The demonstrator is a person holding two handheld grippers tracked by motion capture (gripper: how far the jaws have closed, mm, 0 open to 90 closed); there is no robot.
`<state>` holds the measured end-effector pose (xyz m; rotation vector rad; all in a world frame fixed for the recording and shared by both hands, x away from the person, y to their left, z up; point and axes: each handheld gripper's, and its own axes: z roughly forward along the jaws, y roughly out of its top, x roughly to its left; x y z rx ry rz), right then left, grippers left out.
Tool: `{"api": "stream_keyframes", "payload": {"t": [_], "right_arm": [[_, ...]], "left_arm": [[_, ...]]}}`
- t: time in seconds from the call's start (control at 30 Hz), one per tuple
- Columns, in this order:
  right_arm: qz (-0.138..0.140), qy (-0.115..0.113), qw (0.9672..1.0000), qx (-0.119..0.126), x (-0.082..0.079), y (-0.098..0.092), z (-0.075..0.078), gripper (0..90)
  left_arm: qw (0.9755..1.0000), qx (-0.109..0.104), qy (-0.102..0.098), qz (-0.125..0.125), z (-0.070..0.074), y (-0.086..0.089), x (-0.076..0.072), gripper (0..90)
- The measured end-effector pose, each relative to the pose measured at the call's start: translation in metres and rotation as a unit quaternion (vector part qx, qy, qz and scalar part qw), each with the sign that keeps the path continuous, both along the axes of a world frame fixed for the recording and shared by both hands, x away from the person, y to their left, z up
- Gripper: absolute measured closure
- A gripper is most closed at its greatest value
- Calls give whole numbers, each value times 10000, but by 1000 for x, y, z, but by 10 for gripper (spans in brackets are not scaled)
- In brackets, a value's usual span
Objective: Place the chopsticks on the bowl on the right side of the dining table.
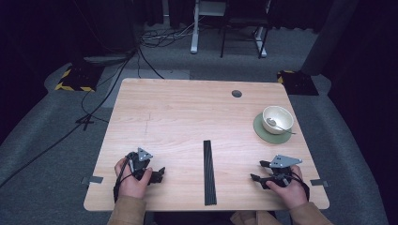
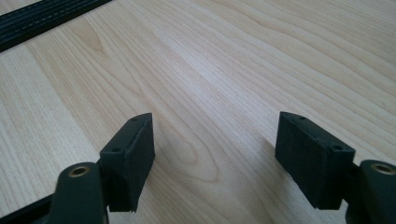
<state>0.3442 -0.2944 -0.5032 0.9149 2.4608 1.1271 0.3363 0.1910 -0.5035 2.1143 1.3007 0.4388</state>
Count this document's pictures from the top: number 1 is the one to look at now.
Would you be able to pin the person's right hand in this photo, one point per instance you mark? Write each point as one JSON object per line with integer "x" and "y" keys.
{"x": 292, "y": 193}

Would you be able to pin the cream ceramic bowl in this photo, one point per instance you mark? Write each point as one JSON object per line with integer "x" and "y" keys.
{"x": 283, "y": 114}

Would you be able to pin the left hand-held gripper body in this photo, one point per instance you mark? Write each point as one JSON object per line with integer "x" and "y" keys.
{"x": 137, "y": 162}

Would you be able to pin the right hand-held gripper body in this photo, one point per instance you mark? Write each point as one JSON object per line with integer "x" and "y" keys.
{"x": 281, "y": 162}

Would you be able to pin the metal spoon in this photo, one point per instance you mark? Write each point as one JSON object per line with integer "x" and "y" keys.
{"x": 271, "y": 122}

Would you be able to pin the grey tape strip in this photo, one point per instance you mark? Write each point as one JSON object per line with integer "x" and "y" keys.
{"x": 319, "y": 182}
{"x": 94, "y": 180}

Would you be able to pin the grey round stand foot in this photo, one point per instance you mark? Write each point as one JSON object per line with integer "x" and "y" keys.
{"x": 106, "y": 59}

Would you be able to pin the person's left hand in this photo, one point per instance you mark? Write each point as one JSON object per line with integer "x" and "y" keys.
{"x": 131, "y": 186}

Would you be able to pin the green round saucer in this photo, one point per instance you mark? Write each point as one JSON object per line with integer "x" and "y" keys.
{"x": 259, "y": 131}

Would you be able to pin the black chair frame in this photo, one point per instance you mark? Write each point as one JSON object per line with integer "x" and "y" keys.
{"x": 222, "y": 40}

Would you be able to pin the dark round table grommet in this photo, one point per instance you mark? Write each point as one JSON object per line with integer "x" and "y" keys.
{"x": 237, "y": 93}

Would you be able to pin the white desk leg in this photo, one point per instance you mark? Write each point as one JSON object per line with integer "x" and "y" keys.
{"x": 195, "y": 31}
{"x": 260, "y": 43}

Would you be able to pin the person's tan clothing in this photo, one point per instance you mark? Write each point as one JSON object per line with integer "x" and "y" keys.
{"x": 250, "y": 217}

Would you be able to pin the yellow-black striped stand base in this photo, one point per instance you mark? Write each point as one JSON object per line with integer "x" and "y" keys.
{"x": 78, "y": 79}
{"x": 297, "y": 82}

